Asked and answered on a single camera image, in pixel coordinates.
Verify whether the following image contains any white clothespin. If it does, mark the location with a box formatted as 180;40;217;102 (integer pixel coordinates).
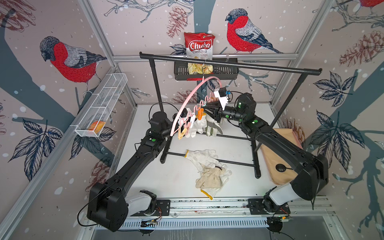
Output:
190;115;196;129

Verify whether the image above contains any dark wall basket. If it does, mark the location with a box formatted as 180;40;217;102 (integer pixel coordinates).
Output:
174;61;239;81

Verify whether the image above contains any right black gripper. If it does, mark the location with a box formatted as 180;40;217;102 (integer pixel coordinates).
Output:
201;101;246;125

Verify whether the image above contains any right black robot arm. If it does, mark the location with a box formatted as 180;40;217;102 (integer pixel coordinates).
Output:
204;93;329;213

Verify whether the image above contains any orange snack packet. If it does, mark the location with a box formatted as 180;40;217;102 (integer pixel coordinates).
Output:
87;121;106;134

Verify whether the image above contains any black ladle spoon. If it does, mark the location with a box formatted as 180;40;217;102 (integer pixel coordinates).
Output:
276;164;293;173

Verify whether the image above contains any red cassava chips bag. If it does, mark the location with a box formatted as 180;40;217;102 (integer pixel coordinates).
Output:
184;33;215;75

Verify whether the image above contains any pink clip hanger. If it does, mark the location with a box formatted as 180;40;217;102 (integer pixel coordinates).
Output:
171;76;222;138

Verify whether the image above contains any orange clothespin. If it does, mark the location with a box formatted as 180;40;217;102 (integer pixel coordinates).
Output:
197;108;204;121

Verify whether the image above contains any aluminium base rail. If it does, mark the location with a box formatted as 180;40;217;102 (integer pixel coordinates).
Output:
109;197;336;232

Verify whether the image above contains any white yellow-trim work glove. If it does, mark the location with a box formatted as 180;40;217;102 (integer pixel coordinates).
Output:
185;113;208;138

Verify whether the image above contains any green-striped leather glove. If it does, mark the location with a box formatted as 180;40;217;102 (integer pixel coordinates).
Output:
206;115;223;137

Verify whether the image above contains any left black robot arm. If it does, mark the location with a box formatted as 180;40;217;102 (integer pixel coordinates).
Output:
87;112;172;232

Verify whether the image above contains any black clothes rack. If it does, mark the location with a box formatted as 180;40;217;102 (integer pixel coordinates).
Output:
139;51;323;180

